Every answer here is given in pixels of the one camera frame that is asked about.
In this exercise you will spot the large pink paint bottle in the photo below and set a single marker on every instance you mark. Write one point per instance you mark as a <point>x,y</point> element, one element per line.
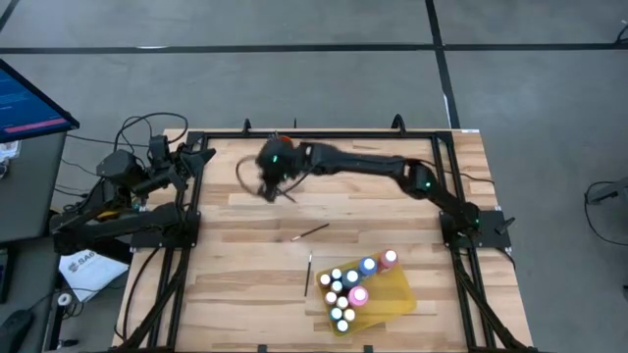
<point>358,296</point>

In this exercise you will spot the small yellow paint bottle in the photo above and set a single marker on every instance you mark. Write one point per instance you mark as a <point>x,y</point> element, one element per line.
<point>342,302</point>
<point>336,286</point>

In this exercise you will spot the large red paint bottle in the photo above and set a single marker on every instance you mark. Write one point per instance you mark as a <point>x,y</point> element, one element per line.
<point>388,259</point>

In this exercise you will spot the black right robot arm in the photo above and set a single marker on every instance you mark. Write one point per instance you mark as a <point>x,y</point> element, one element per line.
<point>373,164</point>

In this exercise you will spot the white tape roll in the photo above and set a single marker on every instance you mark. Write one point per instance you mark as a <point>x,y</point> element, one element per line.
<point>65,298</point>

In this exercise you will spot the small orange paint bottle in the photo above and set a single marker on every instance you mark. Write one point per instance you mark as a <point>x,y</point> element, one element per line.
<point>349,314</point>

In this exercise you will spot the small red paint bottle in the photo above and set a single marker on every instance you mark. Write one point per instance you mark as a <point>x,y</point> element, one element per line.
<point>325,279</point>

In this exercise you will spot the grey chair leg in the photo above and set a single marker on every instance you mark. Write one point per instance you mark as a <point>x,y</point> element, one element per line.
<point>613,191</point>

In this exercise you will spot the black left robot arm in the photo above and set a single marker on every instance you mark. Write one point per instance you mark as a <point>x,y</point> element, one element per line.
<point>122,220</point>

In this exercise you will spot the clear plastic jars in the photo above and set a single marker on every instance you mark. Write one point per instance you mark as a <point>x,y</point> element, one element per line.
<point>330,297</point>

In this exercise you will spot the small green paint bottle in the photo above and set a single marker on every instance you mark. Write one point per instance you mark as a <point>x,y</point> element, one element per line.
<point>342,325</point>

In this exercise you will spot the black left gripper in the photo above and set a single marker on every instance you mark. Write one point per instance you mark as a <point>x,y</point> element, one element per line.
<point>164,162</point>

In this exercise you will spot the grey desk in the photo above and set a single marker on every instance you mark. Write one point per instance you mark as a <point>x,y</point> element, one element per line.
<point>24,186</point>

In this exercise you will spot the small cyan paint bottle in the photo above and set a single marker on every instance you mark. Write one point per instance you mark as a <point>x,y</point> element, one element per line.
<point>336,313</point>

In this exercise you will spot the black table clamp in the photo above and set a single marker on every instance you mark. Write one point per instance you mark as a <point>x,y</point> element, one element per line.
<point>400,122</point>
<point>247,126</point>

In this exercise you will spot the computer monitor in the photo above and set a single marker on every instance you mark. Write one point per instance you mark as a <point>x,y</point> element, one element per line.
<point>24,108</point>

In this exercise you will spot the large blue paint bottle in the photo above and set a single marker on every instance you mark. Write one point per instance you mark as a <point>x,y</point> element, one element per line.
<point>368,266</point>

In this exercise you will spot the yellow translucent plastic bin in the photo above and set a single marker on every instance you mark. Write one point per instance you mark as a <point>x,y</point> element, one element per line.
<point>387,299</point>

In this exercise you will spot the white paper booklet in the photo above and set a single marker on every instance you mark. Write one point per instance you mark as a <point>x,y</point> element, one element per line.
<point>93,272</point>

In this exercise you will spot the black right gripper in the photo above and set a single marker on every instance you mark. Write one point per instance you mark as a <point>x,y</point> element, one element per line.
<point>275,164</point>

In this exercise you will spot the black computer mouse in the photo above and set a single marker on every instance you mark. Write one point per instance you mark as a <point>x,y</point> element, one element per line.
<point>15,331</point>

